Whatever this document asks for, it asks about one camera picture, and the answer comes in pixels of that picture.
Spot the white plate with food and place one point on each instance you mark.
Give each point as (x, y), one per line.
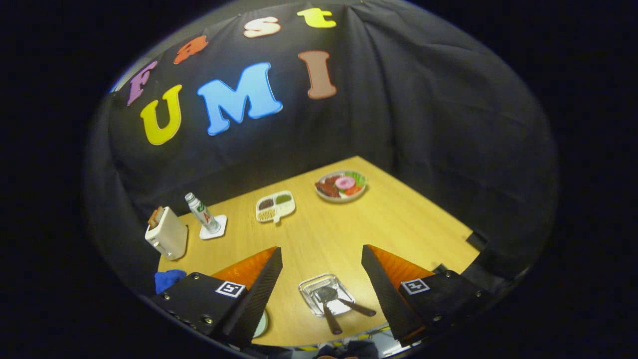
(344, 198)

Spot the small plastic drink bottle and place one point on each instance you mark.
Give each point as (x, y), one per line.
(204, 214)

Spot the red tomato slice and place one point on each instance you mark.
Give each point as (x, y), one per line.
(353, 190)

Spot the toast slice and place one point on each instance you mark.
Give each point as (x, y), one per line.
(159, 213)
(152, 217)

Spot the white divided condiment dish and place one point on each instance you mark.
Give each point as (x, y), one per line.
(275, 205)

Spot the pale green plate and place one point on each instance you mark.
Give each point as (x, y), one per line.
(260, 325)

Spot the metal spoon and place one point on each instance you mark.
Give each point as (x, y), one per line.
(326, 295)

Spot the green lettuce leaf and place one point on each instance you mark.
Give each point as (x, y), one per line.
(359, 177)

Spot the black table clamp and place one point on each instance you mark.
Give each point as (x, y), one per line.
(478, 241)
(440, 269)

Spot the white square coaster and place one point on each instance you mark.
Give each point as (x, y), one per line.
(219, 223)

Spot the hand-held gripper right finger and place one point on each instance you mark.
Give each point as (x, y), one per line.
(386, 299)

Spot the white toaster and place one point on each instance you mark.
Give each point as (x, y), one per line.
(169, 237)

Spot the black backdrop cloth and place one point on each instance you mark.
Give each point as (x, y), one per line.
(448, 124)

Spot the brown meat slices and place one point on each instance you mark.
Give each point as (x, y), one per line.
(326, 188)

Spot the pink round food slice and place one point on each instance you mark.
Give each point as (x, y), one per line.
(345, 182)

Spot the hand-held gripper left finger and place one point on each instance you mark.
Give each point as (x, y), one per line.
(259, 299)

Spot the blue folded towel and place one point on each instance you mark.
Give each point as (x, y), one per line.
(168, 280)

